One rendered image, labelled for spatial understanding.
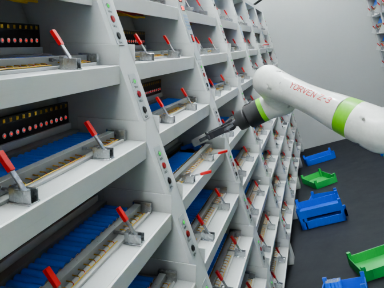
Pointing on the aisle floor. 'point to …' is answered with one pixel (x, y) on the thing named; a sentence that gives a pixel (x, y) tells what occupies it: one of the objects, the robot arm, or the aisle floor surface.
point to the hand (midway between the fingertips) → (200, 139)
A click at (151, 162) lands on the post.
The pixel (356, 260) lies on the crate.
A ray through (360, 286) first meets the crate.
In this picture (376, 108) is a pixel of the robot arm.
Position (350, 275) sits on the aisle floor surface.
